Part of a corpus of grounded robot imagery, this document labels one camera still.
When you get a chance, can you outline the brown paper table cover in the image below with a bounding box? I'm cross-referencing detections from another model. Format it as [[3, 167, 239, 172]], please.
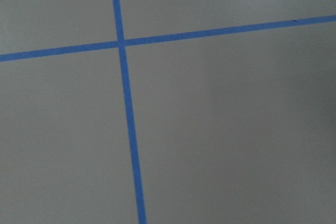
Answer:
[[1, 0, 335, 223]]

